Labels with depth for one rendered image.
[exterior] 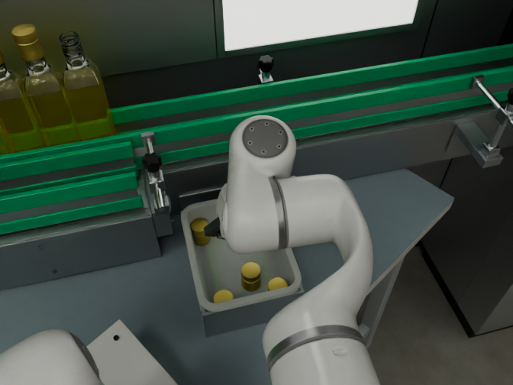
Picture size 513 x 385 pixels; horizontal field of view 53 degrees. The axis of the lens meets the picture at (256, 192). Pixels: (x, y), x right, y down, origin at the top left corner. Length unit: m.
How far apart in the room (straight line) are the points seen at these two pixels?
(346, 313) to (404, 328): 1.37
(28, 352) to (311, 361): 0.26
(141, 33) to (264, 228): 0.57
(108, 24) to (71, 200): 0.32
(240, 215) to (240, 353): 0.42
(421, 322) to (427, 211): 0.79
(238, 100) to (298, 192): 0.50
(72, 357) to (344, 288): 0.26
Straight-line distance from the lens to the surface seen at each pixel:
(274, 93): 1.01
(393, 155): 1.12
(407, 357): 1.77
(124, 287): 0.98
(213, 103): 0.99
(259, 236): 0.52
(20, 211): 0.90
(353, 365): 0.42
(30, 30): 0.84
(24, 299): 1.03
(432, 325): 1.85
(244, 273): 0.89
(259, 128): 0.56
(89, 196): 0.87
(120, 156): 0.92
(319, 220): 0.53
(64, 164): 0.93
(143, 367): 0.83
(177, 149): 0.95
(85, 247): 0.95
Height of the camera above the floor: 1.57
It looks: 49 degrees down
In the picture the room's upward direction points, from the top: straight up
